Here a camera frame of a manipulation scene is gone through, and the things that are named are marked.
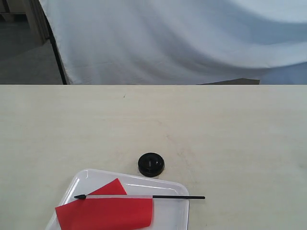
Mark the red flag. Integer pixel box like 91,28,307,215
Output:
55,179,205,230

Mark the black round flag base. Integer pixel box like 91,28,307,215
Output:
138,152,165,177

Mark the white backdrop cloth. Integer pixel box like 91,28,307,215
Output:
40,0,307,85

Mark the white plastic tray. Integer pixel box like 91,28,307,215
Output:
46,169,189,230

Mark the black backdrop stand pole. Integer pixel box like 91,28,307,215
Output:
47,22,67,85

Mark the wooden furniture in background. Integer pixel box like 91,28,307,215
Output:
0,0,49,45

